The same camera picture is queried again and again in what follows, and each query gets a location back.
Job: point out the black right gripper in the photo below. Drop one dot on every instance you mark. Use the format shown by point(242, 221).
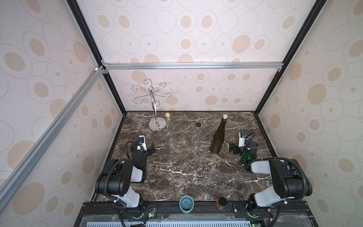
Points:
point(238, 148)

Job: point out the dark green wine bottle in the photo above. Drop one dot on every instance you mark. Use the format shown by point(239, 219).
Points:
point(219, 136)

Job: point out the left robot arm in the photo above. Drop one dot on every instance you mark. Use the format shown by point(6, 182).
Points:
point(118, 174)

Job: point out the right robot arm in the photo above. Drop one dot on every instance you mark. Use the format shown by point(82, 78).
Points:
point(289, 181)

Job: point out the tall clear corked bottle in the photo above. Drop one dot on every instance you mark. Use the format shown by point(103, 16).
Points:
point(170, 134)

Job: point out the clear bottle black cap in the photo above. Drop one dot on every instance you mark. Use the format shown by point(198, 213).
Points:
point(196, 138)

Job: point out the chrome glass holder stand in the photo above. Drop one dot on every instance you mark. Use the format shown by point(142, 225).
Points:
point(156, 124)

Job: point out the small brown black cup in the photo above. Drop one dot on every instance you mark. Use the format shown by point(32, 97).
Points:
point(220, 203)

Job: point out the blue grey ceramic cup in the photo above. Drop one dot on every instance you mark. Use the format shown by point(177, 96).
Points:
point(186, 204)

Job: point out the horizontal aluminium rail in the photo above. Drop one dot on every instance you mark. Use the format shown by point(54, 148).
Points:
point(193, 66)

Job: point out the left diagonal aluminium rail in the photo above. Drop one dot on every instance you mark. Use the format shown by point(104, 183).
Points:
point(28, 163)

